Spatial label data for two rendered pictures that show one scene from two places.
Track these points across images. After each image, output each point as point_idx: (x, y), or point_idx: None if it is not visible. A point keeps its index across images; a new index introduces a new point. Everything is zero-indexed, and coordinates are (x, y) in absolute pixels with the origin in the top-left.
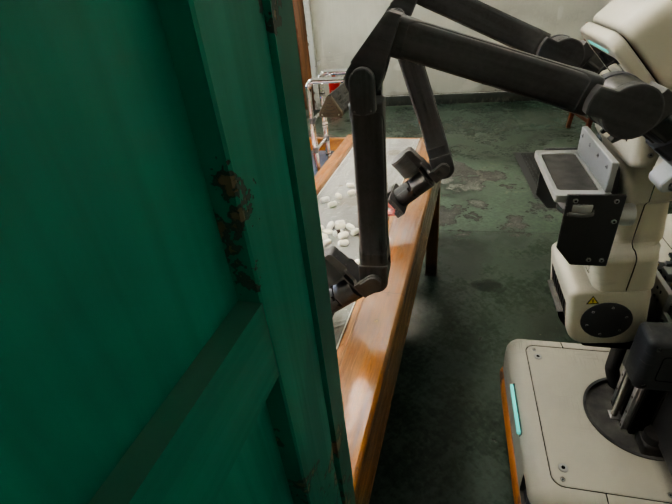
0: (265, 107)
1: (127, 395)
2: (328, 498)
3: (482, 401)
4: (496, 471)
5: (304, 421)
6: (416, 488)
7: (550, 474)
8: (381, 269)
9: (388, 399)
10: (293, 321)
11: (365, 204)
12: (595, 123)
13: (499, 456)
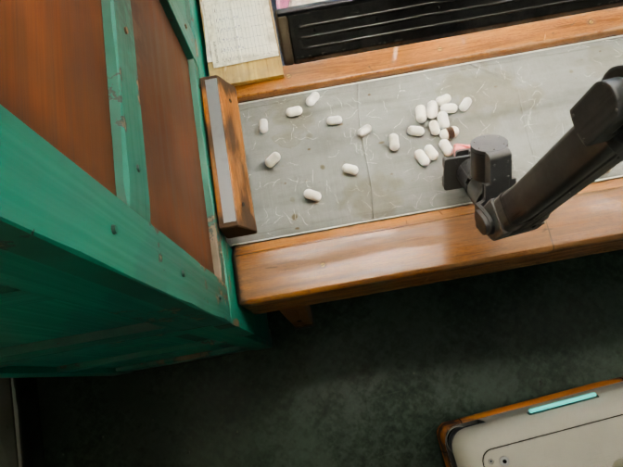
0: (6, 259)
1: None
2: (158, 315)
3: (587, 360)
4: (503, 392)
5: (105, 305)
6: (447, 319)
7: (490, 448)
8: (499, 228)
9: (426, 281)
10: (78, 291)
11: (534, 177)
12: None
13: (523, 392)
